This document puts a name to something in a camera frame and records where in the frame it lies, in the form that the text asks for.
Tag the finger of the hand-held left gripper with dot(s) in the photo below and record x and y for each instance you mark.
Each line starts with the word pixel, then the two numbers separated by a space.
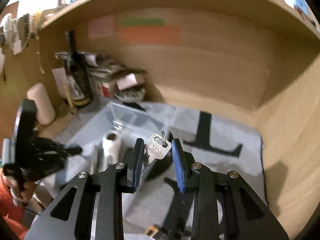
pixel 72 151

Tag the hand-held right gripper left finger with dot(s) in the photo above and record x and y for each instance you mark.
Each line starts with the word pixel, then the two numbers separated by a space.
pixel 136 165

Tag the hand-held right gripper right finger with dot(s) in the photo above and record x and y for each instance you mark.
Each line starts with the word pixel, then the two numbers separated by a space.
pixel 177 165

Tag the silver key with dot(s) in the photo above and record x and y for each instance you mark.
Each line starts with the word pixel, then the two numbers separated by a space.
pixel 157 150

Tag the white handheld device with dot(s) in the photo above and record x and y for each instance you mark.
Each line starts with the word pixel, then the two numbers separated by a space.
pixel 111 150

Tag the clear plastic box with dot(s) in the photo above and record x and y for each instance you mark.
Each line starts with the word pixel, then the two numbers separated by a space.
pixel 135 120

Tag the person's left forearm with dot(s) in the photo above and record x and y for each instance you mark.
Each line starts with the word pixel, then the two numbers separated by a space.
pixel 10 217

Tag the person's left hand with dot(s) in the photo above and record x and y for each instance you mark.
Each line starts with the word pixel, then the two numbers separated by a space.
pixel 15 192

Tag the pale pink cylinder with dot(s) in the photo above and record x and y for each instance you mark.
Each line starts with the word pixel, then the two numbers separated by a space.
pixel 41 105

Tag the grey printed mat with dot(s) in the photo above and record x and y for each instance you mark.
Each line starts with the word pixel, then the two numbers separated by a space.
pixel 225 135

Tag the small white bowl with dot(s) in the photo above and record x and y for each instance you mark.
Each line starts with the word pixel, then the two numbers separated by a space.
pixel 130 95

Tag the dark wine bottle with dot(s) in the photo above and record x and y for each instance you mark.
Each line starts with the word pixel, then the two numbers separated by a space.
pixel 78 80

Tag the white paper sheet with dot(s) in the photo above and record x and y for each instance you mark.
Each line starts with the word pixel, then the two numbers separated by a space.
pixel 58 80

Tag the stack of books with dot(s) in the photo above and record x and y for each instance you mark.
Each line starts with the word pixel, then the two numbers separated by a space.
pixel 105 72

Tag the wooden side panel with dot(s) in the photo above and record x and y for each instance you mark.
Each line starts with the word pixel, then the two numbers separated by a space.
pixel 295 130

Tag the pink sticky note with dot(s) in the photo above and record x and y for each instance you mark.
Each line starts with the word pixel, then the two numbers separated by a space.
pixel 101 27

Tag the orange sticky note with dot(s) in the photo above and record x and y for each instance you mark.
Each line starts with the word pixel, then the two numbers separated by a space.
pixel 150 35

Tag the green sticky note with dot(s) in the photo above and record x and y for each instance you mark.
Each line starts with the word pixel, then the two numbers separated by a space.
pixel 141 22

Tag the blue box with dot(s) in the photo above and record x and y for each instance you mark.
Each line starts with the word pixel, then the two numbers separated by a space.
pixel 300 1

